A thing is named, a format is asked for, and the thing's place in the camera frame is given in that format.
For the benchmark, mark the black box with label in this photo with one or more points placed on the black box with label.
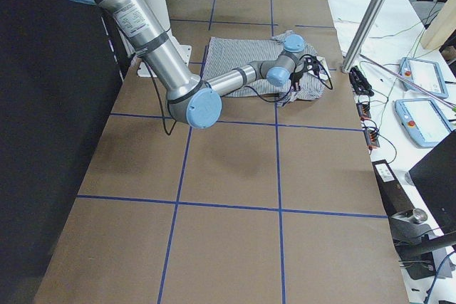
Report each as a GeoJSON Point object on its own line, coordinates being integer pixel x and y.
{"type": "Point", "coordinates": [394, 198]}

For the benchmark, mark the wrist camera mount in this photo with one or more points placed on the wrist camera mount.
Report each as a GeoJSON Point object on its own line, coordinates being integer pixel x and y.
{"type": "Point", "coordinates": [311, 64]}

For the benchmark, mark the near blue teach pendant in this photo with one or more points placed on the near blue teach pendant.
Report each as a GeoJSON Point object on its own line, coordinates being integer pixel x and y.
{"type": "Point", "coordinates": [423, 121]}

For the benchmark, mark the aluminium frame post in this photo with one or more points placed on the aluminium frame post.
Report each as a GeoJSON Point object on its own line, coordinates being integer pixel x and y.
{"type": "Point", "coordinates": [364, 28]}

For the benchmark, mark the black clamp tool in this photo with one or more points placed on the black clamp tool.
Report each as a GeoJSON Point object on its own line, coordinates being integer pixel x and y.
{"type": "Point", "coordinates": [360, 84]}

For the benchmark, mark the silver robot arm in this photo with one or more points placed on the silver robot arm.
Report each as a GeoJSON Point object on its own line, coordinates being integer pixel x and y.
{"type": "Point", "coordinates": [190, 99]}

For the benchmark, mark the far blue teach pendant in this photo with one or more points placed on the far blue teach pendant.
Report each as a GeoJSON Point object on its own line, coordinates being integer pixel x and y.
{"type": "Point", "coordinates": [426, 74]}

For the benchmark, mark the black monitor stand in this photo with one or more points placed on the black monitor stand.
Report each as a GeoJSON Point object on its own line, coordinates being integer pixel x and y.
{"type": "Point", "coordinates": [418, 247]}

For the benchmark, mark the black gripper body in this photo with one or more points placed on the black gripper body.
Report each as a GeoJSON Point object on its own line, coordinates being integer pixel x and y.
{"type": "Point", "coordinates": [296, 78]}

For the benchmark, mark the striped polo shirt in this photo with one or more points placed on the striped polo shirt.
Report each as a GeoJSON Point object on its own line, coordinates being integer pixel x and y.
{"type": "Point", "coordinates": [226, 54]}

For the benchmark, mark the blue teach pendant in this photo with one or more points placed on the blue teach pendant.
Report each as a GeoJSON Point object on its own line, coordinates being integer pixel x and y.
{"type": "Point", "coordinates": [423, 121]}
{"type": "Point", "coordinates": [426, 74]}

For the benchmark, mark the brown paper table cover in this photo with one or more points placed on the brown paper table cover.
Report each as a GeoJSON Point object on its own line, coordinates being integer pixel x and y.
{"type": "Point", "coordinates": [269, 205]}

